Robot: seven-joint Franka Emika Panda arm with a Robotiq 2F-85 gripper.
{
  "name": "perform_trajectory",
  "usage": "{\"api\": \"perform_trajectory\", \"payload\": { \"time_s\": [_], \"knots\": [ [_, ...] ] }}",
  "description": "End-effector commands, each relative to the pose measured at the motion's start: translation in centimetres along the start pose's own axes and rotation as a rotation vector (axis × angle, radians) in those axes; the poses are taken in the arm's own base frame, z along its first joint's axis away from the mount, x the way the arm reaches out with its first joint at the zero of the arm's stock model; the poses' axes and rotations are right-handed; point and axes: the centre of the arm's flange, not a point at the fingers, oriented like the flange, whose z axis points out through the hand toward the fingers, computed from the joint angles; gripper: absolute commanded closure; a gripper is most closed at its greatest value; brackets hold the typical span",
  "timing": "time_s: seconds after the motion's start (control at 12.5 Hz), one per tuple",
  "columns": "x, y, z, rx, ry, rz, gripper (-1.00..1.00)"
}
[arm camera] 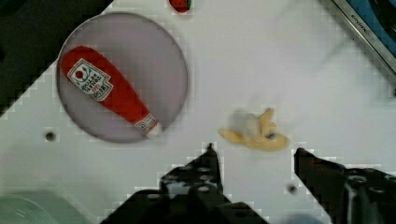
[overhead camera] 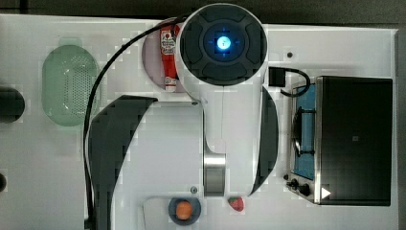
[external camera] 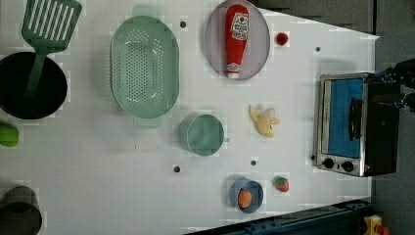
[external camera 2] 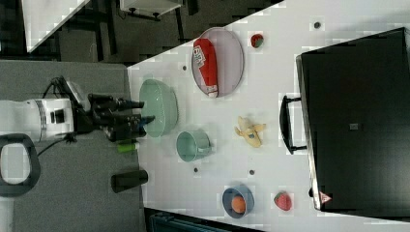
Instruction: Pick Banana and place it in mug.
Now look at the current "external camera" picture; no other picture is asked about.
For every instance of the yellow plush peeled banana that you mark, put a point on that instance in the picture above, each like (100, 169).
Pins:
(264, 121)

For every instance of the green mug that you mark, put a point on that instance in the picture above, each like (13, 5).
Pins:
(201, 135)

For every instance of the grey round plate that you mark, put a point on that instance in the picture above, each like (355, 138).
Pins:
(257, 48)

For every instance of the blue small bowl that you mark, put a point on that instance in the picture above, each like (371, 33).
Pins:
(254, 187)

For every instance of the orange toy fruit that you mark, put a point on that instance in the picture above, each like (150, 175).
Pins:
(245, 198)

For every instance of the green plastic colander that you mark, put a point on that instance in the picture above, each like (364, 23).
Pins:
(145, 67)

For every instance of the red plush strawberry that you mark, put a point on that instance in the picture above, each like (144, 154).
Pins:
(282, 184)

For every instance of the red plush ketchup bottle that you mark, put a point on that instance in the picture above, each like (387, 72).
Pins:
(236, 38)

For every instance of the small red strawberry toy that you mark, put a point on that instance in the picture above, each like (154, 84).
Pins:
(282, 38)

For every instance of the silver black toaster oven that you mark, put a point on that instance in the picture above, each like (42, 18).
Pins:
(357, 134)

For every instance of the green slotted spatula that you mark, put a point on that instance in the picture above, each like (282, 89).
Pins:
(48, 26)

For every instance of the yellow toy figure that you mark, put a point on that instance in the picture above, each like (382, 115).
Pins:
(375, 226)

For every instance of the black round pot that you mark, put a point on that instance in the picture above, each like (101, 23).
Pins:
(51, 91)

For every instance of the green toy fruit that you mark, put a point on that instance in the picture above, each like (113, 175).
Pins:
(9, 136)

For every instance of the grey cylindrical cup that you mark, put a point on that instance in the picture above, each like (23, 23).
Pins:
(20, 213)

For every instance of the blue metal frame rail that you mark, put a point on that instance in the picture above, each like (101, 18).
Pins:
(337, 219)

